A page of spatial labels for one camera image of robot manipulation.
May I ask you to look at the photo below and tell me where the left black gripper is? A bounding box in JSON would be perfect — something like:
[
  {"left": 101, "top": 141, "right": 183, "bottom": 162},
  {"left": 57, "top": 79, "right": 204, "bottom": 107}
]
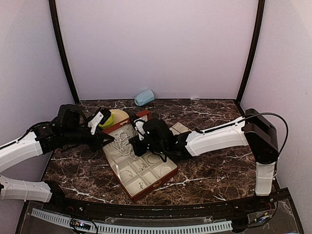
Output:
[{"left": 63, "top": 127, "right": 115, "bottom": 153}]

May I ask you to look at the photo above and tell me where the small red jewelry tray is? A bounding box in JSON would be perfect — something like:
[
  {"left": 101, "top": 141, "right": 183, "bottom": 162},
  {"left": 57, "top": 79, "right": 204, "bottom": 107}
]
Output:
[{"left": 170, "top": 122, "right": 190, "bottom": 135}]

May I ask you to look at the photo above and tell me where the long white pearl necklace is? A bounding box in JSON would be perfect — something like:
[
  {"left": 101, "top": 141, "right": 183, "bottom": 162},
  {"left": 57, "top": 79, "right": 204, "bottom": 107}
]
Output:
[{"left": 111, "top": 131, "right": 137, "bottom": 160}]

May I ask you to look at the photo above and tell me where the large red jewelry box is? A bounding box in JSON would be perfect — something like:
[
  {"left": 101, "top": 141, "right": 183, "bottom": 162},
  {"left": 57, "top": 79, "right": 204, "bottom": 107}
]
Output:
[{"left": 103, "top": 118, "right": 178, "bottom": 202}]

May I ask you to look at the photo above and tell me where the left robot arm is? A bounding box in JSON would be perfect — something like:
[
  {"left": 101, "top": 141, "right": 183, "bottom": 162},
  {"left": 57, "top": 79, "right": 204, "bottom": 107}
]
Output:
[{"left": 0, "top": 104, "right": 115, "bottom": 213}]

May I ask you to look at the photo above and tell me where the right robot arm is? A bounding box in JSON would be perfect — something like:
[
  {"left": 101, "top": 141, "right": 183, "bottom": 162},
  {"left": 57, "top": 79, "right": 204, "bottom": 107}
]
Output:
[{"left": 129, "top": 108, "right": 284, "bottom": 212}]

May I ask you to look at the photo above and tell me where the green bowl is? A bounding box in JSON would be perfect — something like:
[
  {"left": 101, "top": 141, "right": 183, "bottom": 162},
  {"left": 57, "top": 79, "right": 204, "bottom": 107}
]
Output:
[{"left": 98, "top": 114, "right": 115, "bottom": 129}]

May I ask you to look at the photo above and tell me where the light blue faceted cup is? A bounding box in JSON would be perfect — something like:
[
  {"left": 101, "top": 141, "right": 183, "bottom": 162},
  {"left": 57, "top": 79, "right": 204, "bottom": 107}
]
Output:
[{"left": 134, "top": 89, "right": 155, "bottom": 106}]

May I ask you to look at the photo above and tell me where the beige plate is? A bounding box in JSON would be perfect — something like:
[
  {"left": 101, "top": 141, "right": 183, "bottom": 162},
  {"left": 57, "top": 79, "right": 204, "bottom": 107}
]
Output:
[{"left": 110, "top": 109, "right": 129, "bottom": 124}]

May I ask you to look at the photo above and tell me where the white cable duct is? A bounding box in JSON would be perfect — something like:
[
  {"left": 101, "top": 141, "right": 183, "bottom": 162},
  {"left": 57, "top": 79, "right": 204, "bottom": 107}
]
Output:
[{"left": 31, "top": 208, "right": 233, "bottom": 234}]

